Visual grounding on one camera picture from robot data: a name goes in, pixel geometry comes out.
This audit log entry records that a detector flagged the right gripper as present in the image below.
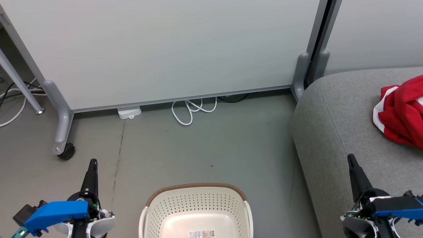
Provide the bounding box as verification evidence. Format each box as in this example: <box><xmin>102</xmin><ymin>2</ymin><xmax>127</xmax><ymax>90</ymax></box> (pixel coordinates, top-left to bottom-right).
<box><xmin>341</xmin><ymin>154</ymin><xmax>402</xmax><ymax>238</ymax></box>

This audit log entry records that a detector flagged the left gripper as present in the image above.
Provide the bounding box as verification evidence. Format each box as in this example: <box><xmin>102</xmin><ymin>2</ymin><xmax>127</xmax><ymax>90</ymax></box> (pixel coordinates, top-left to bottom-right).
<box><xmin>53</xmin><ymin>159</ymin><xmax>117</xmax><ymax>238</ymax></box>

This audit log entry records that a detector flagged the red and white garment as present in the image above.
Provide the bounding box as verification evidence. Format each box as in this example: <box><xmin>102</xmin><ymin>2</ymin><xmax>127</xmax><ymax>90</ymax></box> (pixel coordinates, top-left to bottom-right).
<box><xmin>372</xmin><ymin>75</ymin><xmax>423</xmax><ymax>149</ymax></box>

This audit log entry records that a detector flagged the cream perforated laundry basket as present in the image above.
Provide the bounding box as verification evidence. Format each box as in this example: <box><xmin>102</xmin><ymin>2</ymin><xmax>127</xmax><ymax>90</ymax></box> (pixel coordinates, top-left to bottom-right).
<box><xmin>138</xmin><ymin>183</ymin><xmax>254</xmax><ymax>238</ymax></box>

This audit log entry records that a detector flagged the black caster wheel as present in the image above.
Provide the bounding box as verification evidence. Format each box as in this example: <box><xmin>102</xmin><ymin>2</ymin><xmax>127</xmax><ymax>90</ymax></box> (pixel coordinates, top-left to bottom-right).
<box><xmin>58</xmin><ymin>143</ymin><xmax>76</xmax><ymax>161</ymax></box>

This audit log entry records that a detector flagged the grey fabric sofa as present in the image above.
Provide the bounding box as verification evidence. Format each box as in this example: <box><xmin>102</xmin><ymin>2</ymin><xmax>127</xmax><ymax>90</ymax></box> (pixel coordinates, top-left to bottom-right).
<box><xmin>290</xmin><ymin>67</ymin><xmax>423</xmax><ymax>238</ymax></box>

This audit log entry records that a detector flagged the grey partition foot with caster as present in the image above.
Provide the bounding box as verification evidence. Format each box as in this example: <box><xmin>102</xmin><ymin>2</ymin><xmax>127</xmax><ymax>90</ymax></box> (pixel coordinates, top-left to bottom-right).
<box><xmin>42</xmin><ymin>79</ymin><xmax>74</xmax><ymax>156</ymax></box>

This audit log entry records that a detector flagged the white power strip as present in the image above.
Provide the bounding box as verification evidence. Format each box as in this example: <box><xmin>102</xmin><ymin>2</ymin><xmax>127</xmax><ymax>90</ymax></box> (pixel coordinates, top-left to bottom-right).
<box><xmin>117</xmin><ymin>106</ymin><xmax>142</xmax><ymax>120</ymax></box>

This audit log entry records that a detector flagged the printed label sticker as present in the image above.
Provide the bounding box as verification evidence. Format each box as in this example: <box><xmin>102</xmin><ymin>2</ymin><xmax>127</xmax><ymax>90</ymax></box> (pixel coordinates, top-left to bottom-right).
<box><xmin>188</xmin><ymin>230</ymin><xmax>216</xmax><ymax>238</ymax></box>

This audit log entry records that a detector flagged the grey metal table leg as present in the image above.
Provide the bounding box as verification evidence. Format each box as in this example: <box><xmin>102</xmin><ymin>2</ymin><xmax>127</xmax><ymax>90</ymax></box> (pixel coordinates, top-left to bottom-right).
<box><xmin>0</xmin><ymin>49</ymin><xmax>46</xmax><ymax>115</ymax></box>

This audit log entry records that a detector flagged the short grey partition foot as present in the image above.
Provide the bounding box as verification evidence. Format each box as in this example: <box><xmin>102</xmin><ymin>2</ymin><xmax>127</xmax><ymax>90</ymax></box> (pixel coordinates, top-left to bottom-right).
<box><xmin>291</xmin><ymin>52</ymin><xmax>311</xmax><ymax>100</ymax></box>
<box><xmin>311</xmin><ymin>50</ymin><xmax>330</xmax><ymax>84</ymax></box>

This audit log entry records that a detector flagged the long white floor cable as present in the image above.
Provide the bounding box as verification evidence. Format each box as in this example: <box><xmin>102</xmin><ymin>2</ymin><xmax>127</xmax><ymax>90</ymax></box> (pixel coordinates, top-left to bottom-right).
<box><xmin>0</xmin><ymin>87</ymin><xmax>47</xmax><ymax>128</ymax></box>

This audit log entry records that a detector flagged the coiled white cable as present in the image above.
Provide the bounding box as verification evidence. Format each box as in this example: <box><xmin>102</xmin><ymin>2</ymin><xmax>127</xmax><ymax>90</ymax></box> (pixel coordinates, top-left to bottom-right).
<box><xmin>171</xmin><ymin>97</ymin><xmax>218</xmax><ymax>126</ymax></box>

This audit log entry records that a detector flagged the black floor cable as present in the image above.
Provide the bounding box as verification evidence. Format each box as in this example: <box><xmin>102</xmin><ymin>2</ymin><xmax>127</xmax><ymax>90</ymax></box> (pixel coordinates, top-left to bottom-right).
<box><xmin>0</xmin><ymin>77</ymin><xmax>43</xmax><ymax>108</ymax></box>

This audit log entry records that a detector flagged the white partition panel grey frame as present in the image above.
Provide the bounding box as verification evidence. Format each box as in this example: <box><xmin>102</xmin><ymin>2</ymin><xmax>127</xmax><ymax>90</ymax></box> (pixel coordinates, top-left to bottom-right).
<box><xmin>322</xmin><ymin>0</ymin><xmax>423</xmax><ymax>77</ymax></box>
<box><xmin>0</xmin><ymin>0</ymin><xmax>328</xmax><ymax>113</ymax></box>

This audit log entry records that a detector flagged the black cable under partition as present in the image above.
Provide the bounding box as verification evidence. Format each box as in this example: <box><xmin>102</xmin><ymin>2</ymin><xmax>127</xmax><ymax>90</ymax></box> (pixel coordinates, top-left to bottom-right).
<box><xmin>217</xmin><ymin>93</ymin><xmax>250</xmax><ymax>103</ymax></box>

